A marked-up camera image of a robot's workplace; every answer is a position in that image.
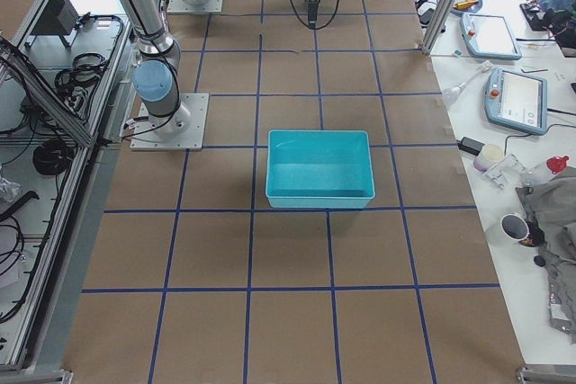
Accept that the blue plate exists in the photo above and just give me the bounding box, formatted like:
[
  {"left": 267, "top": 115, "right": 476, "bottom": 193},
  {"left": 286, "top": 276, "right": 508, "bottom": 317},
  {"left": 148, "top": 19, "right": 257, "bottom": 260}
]
[{"left": 450, "top": 0, "right": 483, "bottom": 15}]

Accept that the turquoise plastic bin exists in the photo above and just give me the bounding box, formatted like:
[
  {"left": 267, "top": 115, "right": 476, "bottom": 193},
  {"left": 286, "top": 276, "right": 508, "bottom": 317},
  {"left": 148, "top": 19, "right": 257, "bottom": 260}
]
[{"left": 265, "top": 129, "right": 375, "bottom": 209}]

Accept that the upper teach pendant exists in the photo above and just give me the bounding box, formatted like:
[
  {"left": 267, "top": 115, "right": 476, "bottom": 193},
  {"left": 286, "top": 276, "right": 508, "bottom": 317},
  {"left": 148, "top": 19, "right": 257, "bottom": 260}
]
[{"left": 460, "top": 13, "right": 522, "bottom": 60}]

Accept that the teach pendant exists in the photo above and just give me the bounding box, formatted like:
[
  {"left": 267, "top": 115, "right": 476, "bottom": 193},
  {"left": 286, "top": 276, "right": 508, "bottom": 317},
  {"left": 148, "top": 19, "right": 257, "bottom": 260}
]
[
  {"left": 460, "top": 13, "right": 522, "bottom": 60},
  {"left": 484, "top": 67, "right": 548, "bottom": 136}
]

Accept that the black power adapter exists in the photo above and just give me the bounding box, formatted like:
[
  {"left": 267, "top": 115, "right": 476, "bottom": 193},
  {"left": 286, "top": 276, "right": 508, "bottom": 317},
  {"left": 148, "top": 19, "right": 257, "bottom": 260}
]
[{"left": 457, "top": 137, "right": 485, "bottom": 156}]

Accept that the lower teach pendant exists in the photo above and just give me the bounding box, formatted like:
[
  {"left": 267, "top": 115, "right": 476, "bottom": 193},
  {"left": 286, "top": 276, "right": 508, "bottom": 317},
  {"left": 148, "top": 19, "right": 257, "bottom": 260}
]
[{"left": 484, "top": 67, "right": 548, "bottom": 136}]

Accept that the lavender cup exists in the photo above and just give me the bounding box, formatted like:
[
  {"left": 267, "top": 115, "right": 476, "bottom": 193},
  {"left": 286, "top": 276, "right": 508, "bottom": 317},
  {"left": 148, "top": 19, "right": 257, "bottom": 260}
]
[{"left": 473, "top": 144, "right": 504, "bottom": 172}]

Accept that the black monitor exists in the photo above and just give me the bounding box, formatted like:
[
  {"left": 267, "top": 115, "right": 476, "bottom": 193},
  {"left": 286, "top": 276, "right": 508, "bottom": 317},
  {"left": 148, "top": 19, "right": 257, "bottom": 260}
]
[{"left": 25, "top": 0, "right": 79, "bottom": 48}]

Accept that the red plastic piece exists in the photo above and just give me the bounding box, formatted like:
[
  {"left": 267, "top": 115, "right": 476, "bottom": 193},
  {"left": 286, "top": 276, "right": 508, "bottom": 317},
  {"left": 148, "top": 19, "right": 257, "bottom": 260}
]
[{"left": 545, "top": 156, "right": 569, "bottom": 175}]

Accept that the white mug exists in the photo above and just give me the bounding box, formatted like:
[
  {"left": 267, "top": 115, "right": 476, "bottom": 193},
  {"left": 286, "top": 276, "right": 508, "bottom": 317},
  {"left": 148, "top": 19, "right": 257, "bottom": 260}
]
[{"left": 499, "top": 213, "right": 530, "bottom": 243}]

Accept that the grey cloth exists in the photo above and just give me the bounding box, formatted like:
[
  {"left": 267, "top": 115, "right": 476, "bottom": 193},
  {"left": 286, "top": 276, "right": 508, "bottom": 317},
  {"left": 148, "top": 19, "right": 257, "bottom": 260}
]
[{"left": 516, "top": 167, "right": 575, "bottom": 338}]

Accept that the coiled black cable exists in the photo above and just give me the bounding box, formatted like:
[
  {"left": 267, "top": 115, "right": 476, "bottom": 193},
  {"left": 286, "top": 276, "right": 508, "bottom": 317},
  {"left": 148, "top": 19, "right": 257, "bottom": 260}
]
[{"left": 31, "top": 136, "right": 76, "bottom": 177}]

